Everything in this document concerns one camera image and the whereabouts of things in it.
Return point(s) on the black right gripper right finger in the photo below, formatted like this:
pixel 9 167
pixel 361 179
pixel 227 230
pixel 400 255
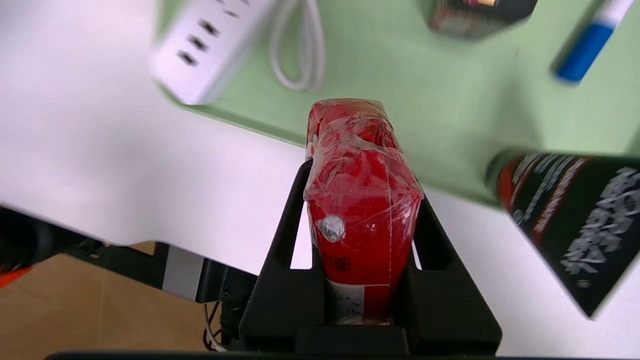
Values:
pixel 450 310

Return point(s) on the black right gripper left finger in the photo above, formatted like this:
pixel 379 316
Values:
pixel 280 300

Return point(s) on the red snack packet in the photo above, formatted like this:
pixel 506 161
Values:
pixel 360 200

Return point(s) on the black cosmetic tube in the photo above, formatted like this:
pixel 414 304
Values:
pixel 580 220

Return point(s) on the black pink chewing gum box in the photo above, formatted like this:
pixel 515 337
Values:
pixel 475 20

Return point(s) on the light green plastic tray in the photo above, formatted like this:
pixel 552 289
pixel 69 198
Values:
pixel 450 100

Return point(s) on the white power strip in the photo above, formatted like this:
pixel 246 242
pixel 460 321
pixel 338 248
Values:
pixel 210 55

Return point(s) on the white marker with blue cap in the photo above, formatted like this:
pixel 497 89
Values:
pixel 585 50

